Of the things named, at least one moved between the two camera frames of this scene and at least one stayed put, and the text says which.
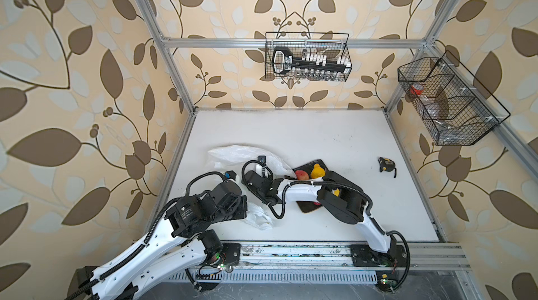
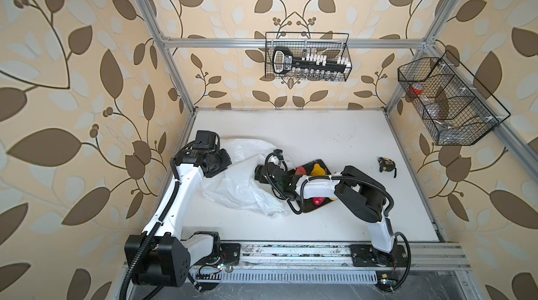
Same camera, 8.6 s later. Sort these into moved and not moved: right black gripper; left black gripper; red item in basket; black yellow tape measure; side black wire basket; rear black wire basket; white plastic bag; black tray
Moved: right black gripper; left black gripper; white plastic bag
Not moved: rear black wire basket; side black wire basket; black tray; red item in basket; black yellow tape measure
